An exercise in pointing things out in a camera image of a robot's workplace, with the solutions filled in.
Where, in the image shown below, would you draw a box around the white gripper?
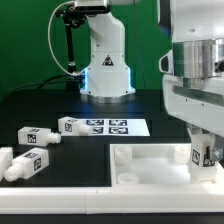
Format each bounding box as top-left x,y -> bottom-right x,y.
162,74 -> 224,161

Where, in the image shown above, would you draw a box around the white square tabletop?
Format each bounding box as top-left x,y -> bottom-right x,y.
109,143 -> 224,188

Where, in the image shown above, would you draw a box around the white sheet with tags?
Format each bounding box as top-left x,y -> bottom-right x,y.
83,119 -> 150,136

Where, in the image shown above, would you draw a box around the white U-shaped obstacle fence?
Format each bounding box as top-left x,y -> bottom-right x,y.
0,146 -> 224,216

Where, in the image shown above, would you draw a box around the white block at left edge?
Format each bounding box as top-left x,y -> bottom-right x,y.
0,147 -> 13,182

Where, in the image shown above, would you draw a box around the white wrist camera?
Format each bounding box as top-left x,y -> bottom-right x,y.
159,50 -> 173,74

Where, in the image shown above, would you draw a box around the black cables on table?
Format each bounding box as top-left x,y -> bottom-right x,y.
0,74 -> 84,104

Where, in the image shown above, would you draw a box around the white cable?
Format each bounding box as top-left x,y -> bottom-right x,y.
47,2 -> 84,79

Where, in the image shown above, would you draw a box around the black camera stand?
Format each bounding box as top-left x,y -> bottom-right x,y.
56,4 -> 85,73

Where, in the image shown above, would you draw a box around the silver camera on stand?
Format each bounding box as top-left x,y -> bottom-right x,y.
74,0 -> 110,14

